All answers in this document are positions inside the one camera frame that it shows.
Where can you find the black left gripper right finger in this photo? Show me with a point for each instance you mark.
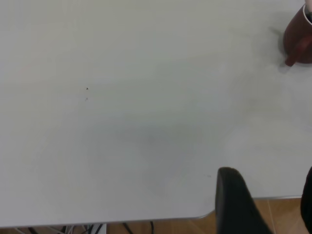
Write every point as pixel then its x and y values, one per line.
pixel 307 202

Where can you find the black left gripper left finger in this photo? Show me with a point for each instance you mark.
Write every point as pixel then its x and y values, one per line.
pixel 234 204

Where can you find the dark red ceramic mug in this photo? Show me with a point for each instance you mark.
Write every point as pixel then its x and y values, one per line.
pixel 296 36

